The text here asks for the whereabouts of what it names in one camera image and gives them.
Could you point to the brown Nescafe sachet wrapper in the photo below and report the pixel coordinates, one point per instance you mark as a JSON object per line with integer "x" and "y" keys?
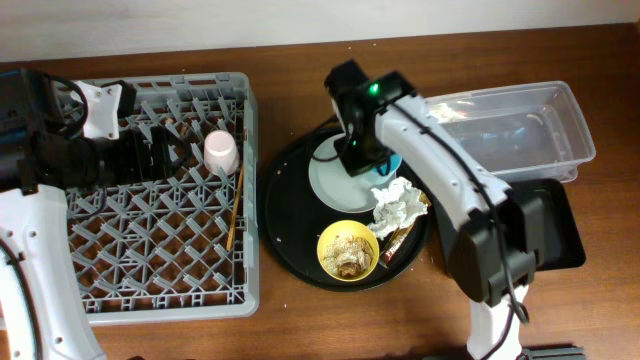
{"x": 397, "y": 242}

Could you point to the pink plastic cup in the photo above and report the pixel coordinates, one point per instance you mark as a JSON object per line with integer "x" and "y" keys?
{"x": 221, "y": 152}

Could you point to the grey plastic dishwasher rack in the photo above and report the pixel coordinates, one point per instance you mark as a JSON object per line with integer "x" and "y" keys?
{"x": 156, "y": 251}

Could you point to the blue plastic cup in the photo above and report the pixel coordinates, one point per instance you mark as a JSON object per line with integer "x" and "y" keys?
{"x": 386, "y": 170}

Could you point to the round black serving tray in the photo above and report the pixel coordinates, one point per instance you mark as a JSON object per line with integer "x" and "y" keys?
{"x": 291, "y": 218}

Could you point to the clear plastic bin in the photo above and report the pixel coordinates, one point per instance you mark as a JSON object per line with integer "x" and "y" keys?
{"x": 519, "y": 132}

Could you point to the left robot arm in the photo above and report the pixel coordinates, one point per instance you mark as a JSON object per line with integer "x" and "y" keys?
{"x": 58, "y": 135}

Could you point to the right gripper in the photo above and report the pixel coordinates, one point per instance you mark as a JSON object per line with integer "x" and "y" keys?
{"x": 364, "y": 163}

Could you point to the white paper napkin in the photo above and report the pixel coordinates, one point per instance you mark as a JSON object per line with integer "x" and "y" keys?
{"x": 398, "y": 206}

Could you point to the food scraps rice and shells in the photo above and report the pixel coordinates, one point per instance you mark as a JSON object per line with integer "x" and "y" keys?
{"x": 348, "y": 257}

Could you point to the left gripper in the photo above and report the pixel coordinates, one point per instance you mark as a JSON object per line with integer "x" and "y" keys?
{"x": 157, "y": 153}

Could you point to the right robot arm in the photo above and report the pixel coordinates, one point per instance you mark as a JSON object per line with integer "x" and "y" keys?
{"x": 500, "y": 234}

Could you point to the grey round plate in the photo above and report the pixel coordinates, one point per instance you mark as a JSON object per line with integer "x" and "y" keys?
{"x": 337, "y": 189}

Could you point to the yellow bowl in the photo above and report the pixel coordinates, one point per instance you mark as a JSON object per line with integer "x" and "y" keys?
{"x": 344, "y": 228}

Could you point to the wooden chopstick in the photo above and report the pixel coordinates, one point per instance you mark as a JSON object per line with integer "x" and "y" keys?
{"x": 236, "y": 205}

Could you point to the black rectangular tray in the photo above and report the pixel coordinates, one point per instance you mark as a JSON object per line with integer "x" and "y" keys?
{"x": 563, "y": 245}

